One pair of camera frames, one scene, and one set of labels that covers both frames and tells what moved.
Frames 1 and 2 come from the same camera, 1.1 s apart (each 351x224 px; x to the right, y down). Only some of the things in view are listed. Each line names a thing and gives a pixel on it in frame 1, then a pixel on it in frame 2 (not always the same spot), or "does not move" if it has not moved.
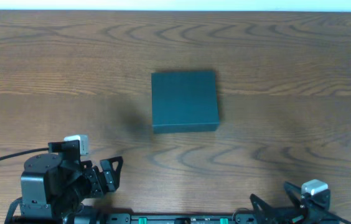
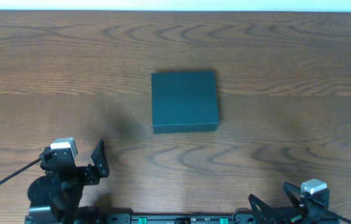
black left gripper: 99,178 → 82,172
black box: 184,102 does not move
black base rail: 210,218 does not move
